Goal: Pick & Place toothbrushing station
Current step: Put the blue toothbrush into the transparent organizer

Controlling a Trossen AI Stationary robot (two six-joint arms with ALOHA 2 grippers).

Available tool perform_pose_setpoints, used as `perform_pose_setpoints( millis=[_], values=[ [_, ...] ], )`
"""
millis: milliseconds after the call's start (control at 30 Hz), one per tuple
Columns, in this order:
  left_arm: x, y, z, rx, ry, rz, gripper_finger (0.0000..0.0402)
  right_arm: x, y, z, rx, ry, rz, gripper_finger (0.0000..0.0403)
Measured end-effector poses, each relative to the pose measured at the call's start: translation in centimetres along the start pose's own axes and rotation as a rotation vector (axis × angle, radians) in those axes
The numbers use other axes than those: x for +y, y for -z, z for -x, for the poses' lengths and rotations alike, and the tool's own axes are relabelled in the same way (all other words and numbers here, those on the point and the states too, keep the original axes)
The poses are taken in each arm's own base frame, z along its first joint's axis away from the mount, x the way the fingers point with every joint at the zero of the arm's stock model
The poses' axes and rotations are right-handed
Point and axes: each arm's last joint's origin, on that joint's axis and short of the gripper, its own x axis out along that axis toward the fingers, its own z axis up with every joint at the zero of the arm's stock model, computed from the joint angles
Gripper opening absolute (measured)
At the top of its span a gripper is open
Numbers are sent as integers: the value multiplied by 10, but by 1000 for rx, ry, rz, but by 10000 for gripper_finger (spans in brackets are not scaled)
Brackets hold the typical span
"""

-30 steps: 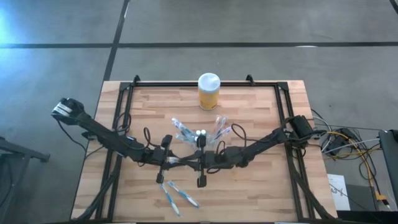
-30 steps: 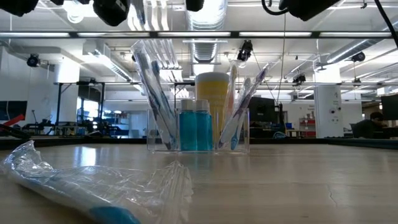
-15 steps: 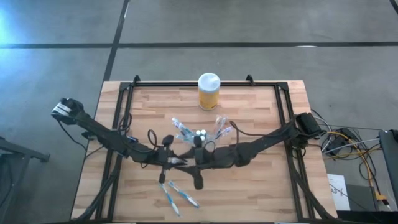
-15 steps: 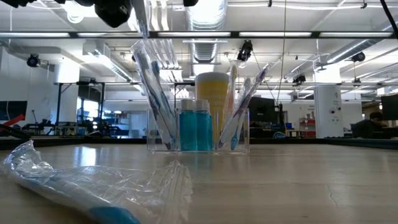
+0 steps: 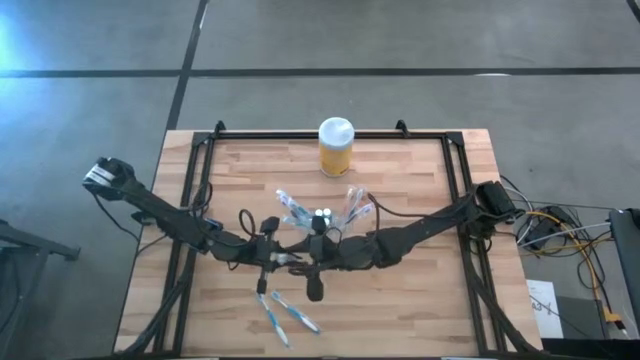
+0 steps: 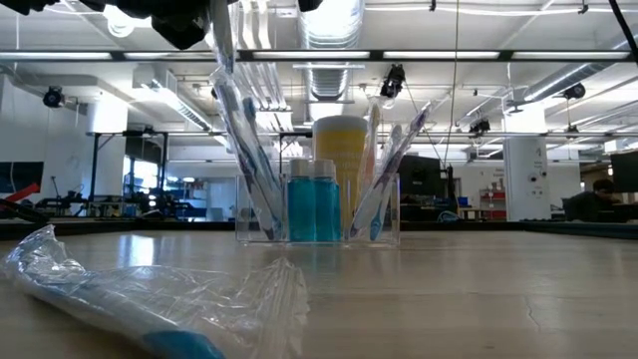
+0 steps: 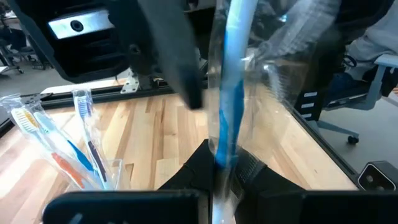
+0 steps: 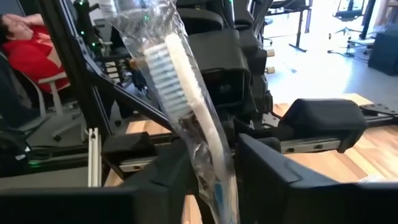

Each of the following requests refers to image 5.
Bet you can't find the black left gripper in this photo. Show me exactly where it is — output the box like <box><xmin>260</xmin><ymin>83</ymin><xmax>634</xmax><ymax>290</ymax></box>
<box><xmin>244</xmin><ymin>216</ymin><xmax>294</xmax><ymax>295</ymax></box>

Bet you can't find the black aluminium table frame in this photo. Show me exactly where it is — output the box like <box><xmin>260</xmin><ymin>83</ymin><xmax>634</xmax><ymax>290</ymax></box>
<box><xmin>114</xmin><ymin>119</ymin><xmax>544</xmax><ymax>360</ymax></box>

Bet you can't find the yellow floor cable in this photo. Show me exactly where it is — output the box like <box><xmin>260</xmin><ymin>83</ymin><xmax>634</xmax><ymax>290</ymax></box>
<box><xmin>524</xmin><ymin>209</ymin><xmax>624</xmax><ymax>321</ymax></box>

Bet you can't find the black floor box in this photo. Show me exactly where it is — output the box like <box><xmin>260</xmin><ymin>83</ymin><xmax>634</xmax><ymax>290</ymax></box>
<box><xmin>542</xmin><ymin>338</ymin><xmax>640</xmax><ymax>360</ymax></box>

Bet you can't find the yellow canister with white lid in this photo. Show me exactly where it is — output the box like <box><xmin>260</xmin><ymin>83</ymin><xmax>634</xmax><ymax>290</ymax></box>
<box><xmin>317</xmin><ymin>116</ymin><xmax>356</xmax><ymax>179</ymax></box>

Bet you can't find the white paper sheet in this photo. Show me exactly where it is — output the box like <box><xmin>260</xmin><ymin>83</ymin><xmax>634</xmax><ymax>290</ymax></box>
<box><xmin>525</xmin><ymin>278</ymin><xmax>565</xmax><ymax>340</ymax></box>

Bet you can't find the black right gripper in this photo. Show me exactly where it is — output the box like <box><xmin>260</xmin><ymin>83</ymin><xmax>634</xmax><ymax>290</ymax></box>
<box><xmin>294</xmin><ymin>216</ymin><xmax>354</xmax><ymax>302</ymax></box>

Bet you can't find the white floor cable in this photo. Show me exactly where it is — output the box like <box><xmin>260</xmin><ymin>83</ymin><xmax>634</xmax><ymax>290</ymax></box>
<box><xmin>517</xmin><ymin>222</ymin><xmax>612</xmax><ymax>247</ymax></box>

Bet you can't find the grey floor mat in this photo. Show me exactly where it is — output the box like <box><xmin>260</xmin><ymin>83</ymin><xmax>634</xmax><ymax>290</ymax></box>
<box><xmin>555</xmin><ymin>294</ymin><xmax>604</xmax><ymax>341</ymax></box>

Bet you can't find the black power brick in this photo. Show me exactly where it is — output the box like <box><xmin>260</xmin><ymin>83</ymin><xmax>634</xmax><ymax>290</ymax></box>
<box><xmin>527</xmin><ymin>218</ymin><xmax>557</xmax><ymax>240</ymax></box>

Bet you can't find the yellow cable connector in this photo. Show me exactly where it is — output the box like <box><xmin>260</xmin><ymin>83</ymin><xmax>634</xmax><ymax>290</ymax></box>
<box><xmin>601</xmin><ymin>305</ymin><xmax>629</xmax><ymax>334</ymax></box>

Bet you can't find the black case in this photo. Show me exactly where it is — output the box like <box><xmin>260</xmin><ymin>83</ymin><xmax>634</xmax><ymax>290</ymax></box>
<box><xmin>608</xmin><ymin>207</ymin><xmax>640</xmax><ymax>324</ymax></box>

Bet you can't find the black side table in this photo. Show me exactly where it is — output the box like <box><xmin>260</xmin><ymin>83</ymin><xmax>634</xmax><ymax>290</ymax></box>
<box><xmin>0</xmin><ymin>218</ymin><xmax>82</xmax><ymax>360</ymax></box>

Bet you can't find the clear acrylic organizer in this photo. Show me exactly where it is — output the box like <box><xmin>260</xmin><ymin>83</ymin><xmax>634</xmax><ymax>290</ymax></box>
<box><xmin>287</xmin><ymin>199</ymin><xmax>361</xmax><ymax>237</ymax></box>

